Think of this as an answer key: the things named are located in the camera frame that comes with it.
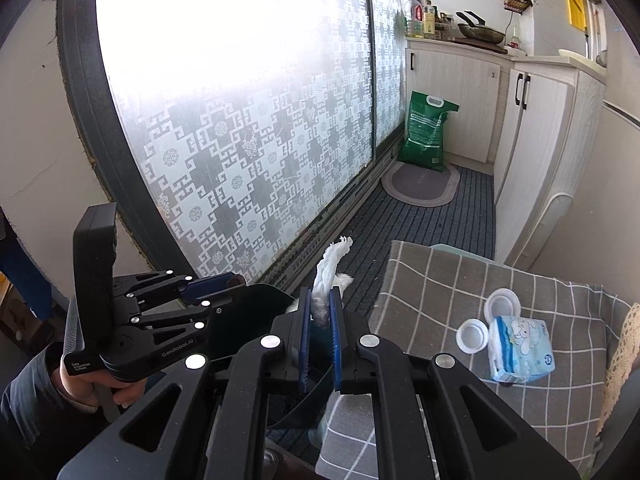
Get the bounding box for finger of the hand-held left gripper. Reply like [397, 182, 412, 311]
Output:
[112, 269, 243, 312]
[131, 284, 252, 335]

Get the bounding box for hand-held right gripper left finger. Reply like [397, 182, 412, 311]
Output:
[55, 287, 314, 480]

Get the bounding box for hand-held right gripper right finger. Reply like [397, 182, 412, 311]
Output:
[329, 290, 583, 480]

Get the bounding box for dark teal waste bin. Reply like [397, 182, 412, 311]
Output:
[210, 282, 346, 453]

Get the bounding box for tissue paper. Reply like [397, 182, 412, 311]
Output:
[286, 235, 355, 328]

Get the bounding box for white plastic cap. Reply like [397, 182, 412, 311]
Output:
[457, 320, 491, 353]
[487, 287, 523, 321]

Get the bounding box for light blue tissue packet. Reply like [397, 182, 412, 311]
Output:
[486, 315, 556, 385]

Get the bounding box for person's left forearm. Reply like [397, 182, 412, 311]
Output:
[0, 347, 108, 480]

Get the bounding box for person's left hand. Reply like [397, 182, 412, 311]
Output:
[55, 357, 146, 411]

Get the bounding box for frosted patterned sliding door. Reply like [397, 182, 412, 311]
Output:
[57, 0, 376, 286]
[362, 0, 408, 151]

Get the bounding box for grey oval floor mat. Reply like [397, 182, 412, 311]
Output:
[381, 161, 462, 208]

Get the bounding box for green rice bag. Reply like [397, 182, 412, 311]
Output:
[397, 91, 460, 172]

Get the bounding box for white two-door cabinet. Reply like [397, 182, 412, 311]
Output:
[492, 55, 608, 268]

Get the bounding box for flat dark cooktop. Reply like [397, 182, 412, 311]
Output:
[450, 37, 508, 54]

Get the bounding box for clear bottle red cap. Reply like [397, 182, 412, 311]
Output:
[404, 0, 425, 38]

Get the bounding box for hanging kitchen utensil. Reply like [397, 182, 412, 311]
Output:
[582, 7, 601, 61]

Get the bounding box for yellow cutting board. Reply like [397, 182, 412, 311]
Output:
[561, 0, 587, 31]

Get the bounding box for wok with black handle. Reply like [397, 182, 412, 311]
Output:
[456, 10, 506, 45]

